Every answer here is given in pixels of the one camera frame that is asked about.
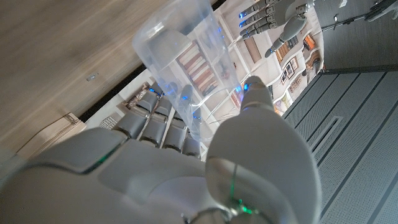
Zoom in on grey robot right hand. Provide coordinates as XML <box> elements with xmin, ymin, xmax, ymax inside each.
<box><xmin>0</xmin><ymin>75</ymin><xmax>323</xmax><ymax>224</ymax></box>

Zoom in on clear plastic measuring cup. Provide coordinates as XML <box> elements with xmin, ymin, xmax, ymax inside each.
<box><xmin>132</xmin><ymin>0</ymin><xmax>246</xmax><ymax>147</ymax></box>

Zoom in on beige jewelry box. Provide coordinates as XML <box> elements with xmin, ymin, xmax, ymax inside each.
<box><xmin>17</xmin><ymin>111</ymin><xmax>87</xmax><ymax>160</ymax></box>

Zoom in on perforated panel door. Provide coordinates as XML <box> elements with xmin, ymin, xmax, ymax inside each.
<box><xmin>281</xmin><ymin>71</ymin><xmax>398</xmax><ymax>224</ymax></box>

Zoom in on light grey chair base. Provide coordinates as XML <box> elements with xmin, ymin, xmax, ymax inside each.
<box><xmin>364</xmin><ymin>0</ymin><xmax>398</xmax><ymax>22</ymax></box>

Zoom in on printed bookshelf backdrop cloth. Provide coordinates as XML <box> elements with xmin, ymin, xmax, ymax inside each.
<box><xmin>83</xmin><ymin>0</ymin><xmax>326</xmax><ymax>162</ymax></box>

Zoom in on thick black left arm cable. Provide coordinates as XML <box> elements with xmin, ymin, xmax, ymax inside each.
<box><xmin>320</xmin><ymin>12</ymin><xmax>374</xmax><ymax>32</ymax></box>

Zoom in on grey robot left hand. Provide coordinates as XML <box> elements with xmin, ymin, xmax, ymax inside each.
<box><xmin>238</xmin><ymin>0</ymin><xmax>315</xmax><ymax>59</ymax></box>

